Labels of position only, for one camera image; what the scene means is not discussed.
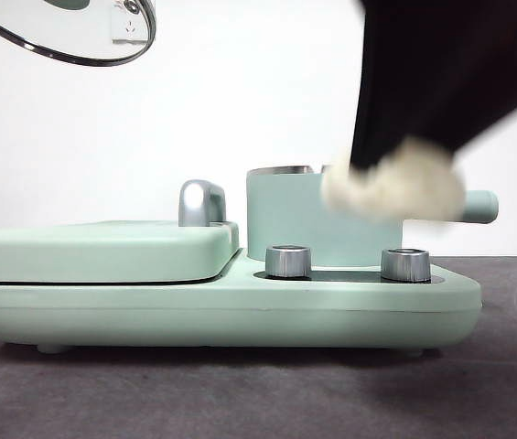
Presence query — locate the ridged twisted steamed bun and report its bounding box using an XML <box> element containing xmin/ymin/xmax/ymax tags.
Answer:
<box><xmin>320</xmin><ymin>139</ymin><xmax>468</xmax><ymax>225</ymax></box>

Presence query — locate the glass pot lid green knob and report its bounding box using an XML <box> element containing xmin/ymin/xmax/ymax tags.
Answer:
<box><xmin>0</xmin><ymin>0</ymin><xmax>157</xmax><ymax>68</ymax></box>

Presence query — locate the silver control knob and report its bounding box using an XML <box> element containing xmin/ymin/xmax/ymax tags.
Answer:
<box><xmin>264</xmin><ymin>245</ymin><xmax>313</xmax><ymax>279</ymax></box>
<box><xmin>380</xmin><ymin>248</ymin><xmax>432</xmax><ymax>282</ymax></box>

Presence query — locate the green breakfast maker base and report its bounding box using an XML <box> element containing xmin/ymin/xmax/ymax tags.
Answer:
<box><xmin>0</xmin><ymin>246</ymin><xmax>484</xmax><ymax>356</ymax></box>

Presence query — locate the green griddle lid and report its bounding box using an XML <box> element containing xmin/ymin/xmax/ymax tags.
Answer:
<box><xmin>0</xmin><ymin>219</ymin><xmax>241</xmax><ymax>281</ymax></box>

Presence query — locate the green saucepan with handle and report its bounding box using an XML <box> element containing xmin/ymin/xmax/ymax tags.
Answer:
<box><xmin>244</xmin><ymin>165</ymin><xmax>500</xmax><ymax>269</ymax></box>

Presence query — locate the silver griddle lid handle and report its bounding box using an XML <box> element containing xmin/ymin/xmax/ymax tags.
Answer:
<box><xmin>178</xmin><ymin>179</ymin><xmax>228</xmax><ymax>229</ymax></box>

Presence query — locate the white wall socket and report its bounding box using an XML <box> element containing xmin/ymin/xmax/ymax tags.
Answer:
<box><xmin>111</xmin><ymin>6</ymin><xmax>155</xmax><ymax>45</ymax></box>

